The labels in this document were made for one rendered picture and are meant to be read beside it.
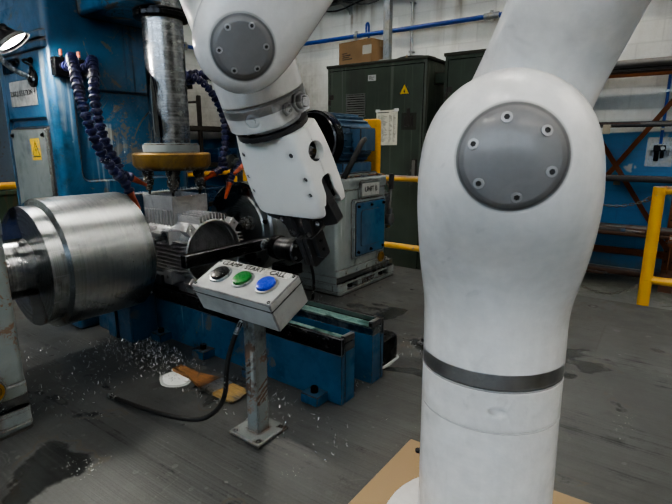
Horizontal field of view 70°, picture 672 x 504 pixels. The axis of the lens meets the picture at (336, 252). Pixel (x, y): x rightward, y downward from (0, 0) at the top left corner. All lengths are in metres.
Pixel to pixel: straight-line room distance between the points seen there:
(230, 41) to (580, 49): 0.27
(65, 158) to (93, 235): 0.37
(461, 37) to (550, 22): 5.80
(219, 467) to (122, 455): 0.16
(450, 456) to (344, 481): 0.32
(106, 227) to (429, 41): 5.67
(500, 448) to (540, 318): 0.11
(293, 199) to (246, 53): 0.18
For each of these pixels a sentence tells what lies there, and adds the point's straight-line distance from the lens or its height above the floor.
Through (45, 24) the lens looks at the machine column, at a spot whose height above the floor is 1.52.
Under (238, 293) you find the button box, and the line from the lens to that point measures 0.71.
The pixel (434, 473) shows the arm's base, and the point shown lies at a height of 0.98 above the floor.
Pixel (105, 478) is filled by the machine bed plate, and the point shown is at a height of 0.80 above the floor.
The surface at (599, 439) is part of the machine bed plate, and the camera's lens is 0.93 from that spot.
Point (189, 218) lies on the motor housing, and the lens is 1.15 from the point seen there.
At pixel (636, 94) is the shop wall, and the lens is 5.73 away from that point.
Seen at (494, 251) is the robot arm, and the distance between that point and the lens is 0.34.
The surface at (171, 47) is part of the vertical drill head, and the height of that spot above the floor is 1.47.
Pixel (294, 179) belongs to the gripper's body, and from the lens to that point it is 0.50.
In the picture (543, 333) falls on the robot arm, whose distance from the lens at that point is 0.40.
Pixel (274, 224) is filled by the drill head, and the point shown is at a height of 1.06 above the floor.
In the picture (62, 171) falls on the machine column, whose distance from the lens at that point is 1.32.
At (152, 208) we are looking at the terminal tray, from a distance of 1.24.
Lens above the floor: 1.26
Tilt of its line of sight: 13 degrees down
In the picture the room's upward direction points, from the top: straight up
